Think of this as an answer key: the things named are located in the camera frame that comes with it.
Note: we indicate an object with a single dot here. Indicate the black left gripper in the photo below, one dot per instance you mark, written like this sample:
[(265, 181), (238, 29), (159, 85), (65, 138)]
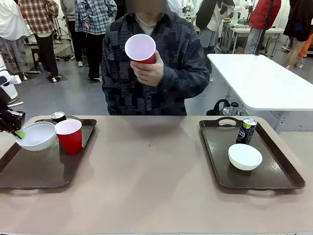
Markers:
[(12, 121)]

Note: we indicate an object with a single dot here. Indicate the white bowl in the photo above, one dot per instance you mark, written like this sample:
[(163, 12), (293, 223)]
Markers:
[(244, 156), (36, 137)]

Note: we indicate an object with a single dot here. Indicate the black Pepsi can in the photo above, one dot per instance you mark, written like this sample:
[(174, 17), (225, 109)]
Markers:
[(245, 134), (58, 118)]

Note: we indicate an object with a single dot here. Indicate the red plastic cup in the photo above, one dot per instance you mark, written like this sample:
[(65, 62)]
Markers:
[(140, 46), (71, 142)]

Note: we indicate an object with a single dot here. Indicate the person's left forearm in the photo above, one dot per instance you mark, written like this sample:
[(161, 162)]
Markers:
[(185, 80)]

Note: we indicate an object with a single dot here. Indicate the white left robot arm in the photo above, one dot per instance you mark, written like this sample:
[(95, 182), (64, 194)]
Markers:
[(9, 93)]

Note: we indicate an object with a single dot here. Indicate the person's left hand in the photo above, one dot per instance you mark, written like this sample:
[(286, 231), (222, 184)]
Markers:
[(149, 73)]

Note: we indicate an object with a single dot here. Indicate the brown plastic tray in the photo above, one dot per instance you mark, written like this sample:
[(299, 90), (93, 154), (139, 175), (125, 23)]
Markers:
[(36, 171), (220, 159)]

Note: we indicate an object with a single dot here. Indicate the black stool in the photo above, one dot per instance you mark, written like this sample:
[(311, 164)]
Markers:
[(35, 52)]

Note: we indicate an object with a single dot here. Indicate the person in white shirt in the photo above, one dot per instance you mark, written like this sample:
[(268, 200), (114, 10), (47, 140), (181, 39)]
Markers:
[(9, 22)]

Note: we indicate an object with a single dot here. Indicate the person in patchwork jacket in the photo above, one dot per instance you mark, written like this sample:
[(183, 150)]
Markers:
[(127, 85)]

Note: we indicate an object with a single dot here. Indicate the person in red plaid shirt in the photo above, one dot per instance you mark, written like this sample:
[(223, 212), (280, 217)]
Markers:
[(39, 17)]

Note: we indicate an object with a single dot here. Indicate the person in blue plaid shirt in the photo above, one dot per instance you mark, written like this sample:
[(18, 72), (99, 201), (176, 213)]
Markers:
[(93, 19)]

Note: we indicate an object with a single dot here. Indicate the black bag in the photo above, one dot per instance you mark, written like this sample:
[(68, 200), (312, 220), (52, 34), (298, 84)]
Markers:
[(217, 109)]

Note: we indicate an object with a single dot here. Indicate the person in black white jacket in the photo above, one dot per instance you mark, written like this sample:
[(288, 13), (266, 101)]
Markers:
[(207, 14)]

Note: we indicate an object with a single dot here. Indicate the white workbench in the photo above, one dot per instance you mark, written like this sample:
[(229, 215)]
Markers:
[(239, 31)]

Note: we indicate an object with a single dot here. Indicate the white table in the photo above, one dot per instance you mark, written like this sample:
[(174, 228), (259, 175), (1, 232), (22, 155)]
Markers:
[(256, 80)]

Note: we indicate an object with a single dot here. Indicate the black pole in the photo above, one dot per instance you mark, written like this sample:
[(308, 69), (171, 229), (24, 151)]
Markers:
[(265, 27)]

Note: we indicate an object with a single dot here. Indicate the person in red jacket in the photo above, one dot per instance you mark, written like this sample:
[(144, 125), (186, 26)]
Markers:
[(264, 14)]

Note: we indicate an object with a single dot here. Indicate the person in dark jacket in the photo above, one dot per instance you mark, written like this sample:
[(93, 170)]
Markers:
[(298, 22)]

